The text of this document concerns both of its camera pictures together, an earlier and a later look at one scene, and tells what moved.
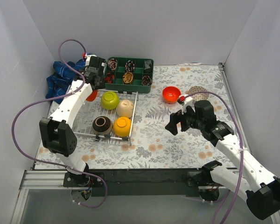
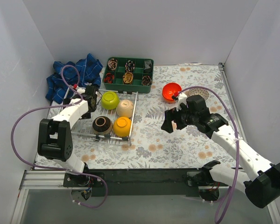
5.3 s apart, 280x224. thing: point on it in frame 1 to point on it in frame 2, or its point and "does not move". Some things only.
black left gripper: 96,80 to 93,102
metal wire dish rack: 110,115 does not move
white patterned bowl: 200,96 does not move
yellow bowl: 122,126 does not move
